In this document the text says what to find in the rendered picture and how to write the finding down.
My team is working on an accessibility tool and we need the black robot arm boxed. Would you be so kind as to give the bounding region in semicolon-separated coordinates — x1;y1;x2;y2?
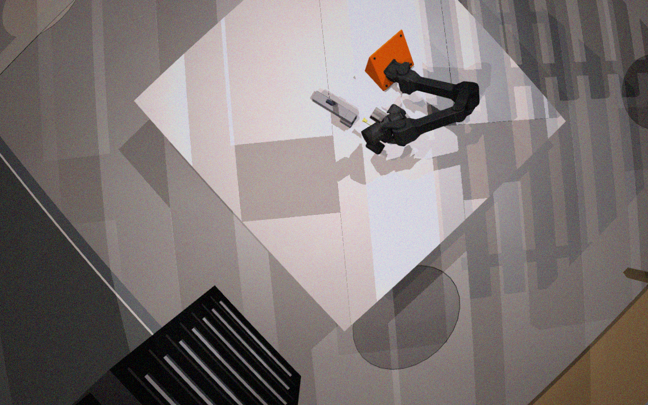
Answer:
361;59;480;146

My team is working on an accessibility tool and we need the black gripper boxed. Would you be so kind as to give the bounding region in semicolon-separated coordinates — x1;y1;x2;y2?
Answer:
366;104;406;154

